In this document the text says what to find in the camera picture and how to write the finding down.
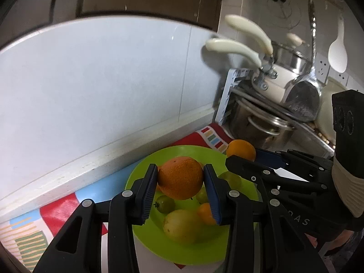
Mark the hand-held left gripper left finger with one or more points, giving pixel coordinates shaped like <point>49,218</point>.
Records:
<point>149,196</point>

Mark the white wall outlets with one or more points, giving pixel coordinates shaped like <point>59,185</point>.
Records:
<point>322,68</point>

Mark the white rice paddle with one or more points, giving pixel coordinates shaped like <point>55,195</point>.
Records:
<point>337,54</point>

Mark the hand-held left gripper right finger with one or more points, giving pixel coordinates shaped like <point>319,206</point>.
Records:
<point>213,196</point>

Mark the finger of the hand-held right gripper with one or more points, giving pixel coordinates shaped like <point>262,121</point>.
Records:
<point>270,158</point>
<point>244,166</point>

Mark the white plastic rack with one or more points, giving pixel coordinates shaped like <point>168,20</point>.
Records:
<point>227,96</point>

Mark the green plate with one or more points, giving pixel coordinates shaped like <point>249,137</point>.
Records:
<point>159,244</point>

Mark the small green tomato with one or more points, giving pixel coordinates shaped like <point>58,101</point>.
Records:
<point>165,204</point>

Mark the large steel pot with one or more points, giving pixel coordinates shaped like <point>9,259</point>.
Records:
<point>244,125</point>

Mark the small lime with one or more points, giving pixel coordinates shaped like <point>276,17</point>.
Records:
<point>202,195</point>

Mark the steel pot with lid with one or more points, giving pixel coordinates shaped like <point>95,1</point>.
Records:
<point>295,61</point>

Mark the colourful printed tablecloth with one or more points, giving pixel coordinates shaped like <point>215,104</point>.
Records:
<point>62,213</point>

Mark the yellow-green pear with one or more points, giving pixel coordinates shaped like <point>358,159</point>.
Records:
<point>182,226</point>

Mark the green grape fruit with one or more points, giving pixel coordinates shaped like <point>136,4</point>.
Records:
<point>231,178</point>

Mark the metal spatula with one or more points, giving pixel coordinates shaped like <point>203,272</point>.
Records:
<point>303,96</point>

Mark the large orange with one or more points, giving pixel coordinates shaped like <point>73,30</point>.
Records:
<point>180,177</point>

